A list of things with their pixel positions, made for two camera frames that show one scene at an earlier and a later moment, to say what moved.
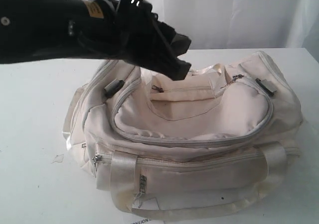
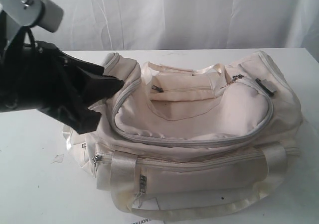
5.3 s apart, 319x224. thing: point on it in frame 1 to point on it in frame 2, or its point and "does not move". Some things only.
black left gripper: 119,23 to 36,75
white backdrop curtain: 239,17 does not move
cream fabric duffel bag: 226,139 does not move
